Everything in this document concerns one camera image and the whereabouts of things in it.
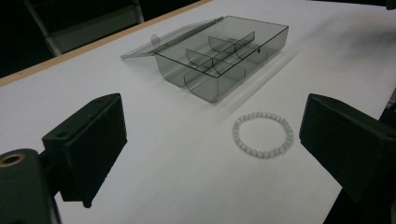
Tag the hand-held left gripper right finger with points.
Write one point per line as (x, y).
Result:
(348, 140)

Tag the grey metal stand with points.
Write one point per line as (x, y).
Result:
(77, 28)

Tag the clear grey compartment box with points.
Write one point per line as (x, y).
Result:
(218, 59)

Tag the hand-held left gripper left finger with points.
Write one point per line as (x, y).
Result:
(90, 146)

